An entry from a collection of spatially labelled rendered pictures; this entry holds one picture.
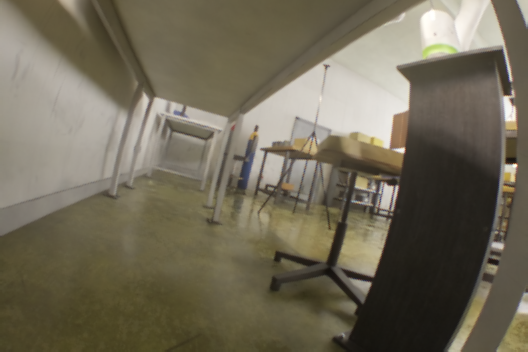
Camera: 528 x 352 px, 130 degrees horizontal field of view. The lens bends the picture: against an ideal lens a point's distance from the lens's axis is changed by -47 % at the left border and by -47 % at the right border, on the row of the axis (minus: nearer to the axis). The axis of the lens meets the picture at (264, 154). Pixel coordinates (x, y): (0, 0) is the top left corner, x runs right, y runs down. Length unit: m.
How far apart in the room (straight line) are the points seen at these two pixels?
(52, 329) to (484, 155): 0.95
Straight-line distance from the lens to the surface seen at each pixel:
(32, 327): 0.59
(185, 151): 5.48
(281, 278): 0.91
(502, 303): 0.29
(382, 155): 0.92
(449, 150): 0.59
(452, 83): 0.65
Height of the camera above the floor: 0.41
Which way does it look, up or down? 5 degrees up
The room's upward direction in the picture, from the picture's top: 14 degrees clockwise
